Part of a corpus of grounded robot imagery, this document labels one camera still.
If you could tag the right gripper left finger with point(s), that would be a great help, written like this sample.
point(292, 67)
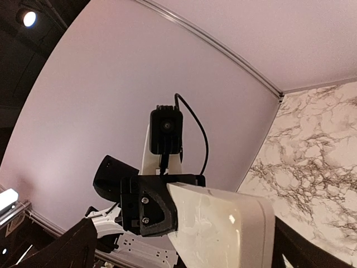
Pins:
point(75, 248)

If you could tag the ceiling spot light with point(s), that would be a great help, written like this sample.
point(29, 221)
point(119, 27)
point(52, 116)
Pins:
point(26, 17)

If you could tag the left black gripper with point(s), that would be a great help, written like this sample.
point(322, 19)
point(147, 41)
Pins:
point(147, 207)

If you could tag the left aluminium corner post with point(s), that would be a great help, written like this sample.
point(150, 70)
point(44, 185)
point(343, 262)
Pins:
point(216, 44)

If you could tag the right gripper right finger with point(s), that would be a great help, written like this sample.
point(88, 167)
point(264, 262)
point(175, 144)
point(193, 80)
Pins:
point(290, 245)

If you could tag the aluminium front rail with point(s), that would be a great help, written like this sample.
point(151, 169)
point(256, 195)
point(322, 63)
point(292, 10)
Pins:
point(132, 252)

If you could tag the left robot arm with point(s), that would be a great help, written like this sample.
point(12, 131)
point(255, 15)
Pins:
point(106, 183)

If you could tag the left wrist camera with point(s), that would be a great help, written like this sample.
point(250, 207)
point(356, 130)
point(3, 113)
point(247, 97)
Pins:
point(166, 125)

